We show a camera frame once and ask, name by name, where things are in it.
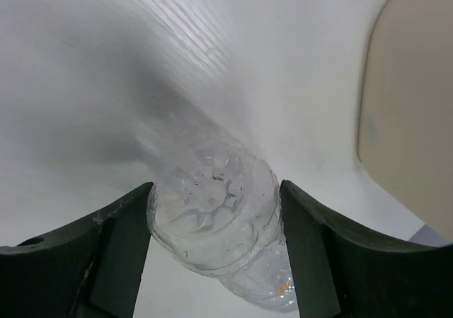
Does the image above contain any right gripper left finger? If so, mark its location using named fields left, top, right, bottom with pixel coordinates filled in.
left=1, top=183, right=152, bottom=317

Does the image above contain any beige plastic bin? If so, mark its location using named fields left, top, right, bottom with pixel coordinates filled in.
left=357, top=0, right=452, bottom=239

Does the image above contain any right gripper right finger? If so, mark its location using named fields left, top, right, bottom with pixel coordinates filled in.
left=280, top=180, right=452, bottom=318

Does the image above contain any clear unlabeled bottle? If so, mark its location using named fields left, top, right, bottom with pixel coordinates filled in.
left=136, top=124, right=297, bottom=313

